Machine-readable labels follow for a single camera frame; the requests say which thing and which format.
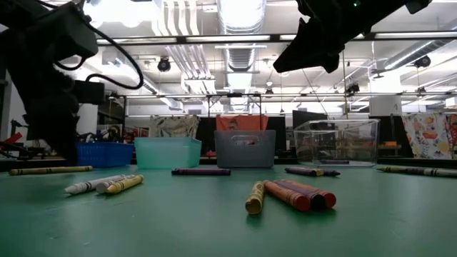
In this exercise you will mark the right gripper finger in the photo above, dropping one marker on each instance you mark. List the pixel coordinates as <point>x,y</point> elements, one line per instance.
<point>307,50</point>

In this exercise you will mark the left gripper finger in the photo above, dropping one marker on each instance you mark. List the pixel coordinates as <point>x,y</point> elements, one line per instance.
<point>67,150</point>

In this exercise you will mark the purple crayon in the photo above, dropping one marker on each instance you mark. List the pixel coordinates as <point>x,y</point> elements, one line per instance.
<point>333,161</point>
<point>326,198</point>
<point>300,171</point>
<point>201,171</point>
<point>314,200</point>

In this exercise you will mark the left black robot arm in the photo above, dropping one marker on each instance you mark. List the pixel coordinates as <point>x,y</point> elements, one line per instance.
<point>35,35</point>

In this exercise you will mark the blue plastic basket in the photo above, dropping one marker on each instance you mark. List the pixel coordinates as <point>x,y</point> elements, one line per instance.
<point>107,155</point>

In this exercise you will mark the black monitor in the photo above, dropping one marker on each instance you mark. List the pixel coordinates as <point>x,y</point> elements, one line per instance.
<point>308,116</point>

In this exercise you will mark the black ceiling spotlight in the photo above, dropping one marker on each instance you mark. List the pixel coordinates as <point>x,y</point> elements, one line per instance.
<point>164,64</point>
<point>423,61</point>

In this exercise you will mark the orange cloth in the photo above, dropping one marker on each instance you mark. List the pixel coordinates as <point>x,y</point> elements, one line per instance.
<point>242,122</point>

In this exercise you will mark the teal plastic bin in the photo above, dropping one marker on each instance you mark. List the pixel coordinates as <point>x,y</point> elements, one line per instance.
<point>168,153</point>

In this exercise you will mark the floral patterned cloth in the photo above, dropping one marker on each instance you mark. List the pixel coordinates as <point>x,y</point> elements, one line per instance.
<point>174,125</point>

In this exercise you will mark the clear plastic bin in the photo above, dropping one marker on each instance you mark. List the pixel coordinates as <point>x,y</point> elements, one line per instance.
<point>375,142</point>

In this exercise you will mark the grey translucent plastic bin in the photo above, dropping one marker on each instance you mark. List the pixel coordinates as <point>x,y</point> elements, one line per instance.
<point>246,153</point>

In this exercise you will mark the green table mat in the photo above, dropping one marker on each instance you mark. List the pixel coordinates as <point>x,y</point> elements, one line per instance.
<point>178,221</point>

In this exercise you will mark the orange crayon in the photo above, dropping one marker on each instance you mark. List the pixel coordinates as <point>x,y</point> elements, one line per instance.
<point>287,196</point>

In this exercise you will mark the colourful floral cloth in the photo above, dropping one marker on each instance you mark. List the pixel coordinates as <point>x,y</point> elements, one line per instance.
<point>428,135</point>

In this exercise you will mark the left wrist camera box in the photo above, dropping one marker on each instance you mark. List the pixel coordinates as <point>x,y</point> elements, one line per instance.
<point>89,93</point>

